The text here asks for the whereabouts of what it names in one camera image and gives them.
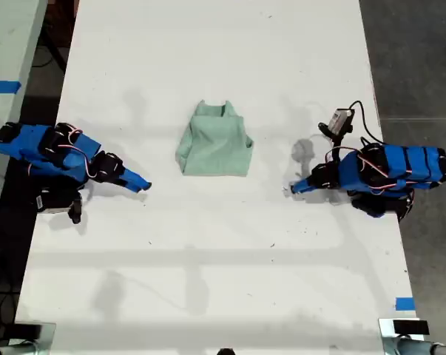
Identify grey tube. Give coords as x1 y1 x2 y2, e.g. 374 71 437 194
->
0 341 37 355
395 337 446 355

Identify thin black camera stalk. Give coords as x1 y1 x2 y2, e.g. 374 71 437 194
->
330 132 345 166

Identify long blue tape strip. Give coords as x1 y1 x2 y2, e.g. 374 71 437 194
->
0 79 22 94

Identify pale side table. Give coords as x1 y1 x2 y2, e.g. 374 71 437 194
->
0 0 50 240

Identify black camera cable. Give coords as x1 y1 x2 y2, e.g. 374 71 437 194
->
349 100 385 146

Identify short blue tape strip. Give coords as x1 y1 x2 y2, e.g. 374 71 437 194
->
395 297 417 312

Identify pale green T-shirt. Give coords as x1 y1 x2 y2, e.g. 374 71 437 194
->
175 99 254 178

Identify grey black camera box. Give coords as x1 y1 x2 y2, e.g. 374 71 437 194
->
317 107 356 140

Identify shiny metal plate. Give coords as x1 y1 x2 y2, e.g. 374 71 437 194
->
378 317 426 349
3 321 58 351

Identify black camera box white label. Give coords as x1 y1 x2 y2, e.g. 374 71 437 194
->
35 189 75 216

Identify short black camera stalk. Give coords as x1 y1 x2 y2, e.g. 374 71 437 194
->
67 180 98 226

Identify small black box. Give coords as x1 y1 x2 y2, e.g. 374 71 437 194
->
392 319 430 336
5 322 43 339

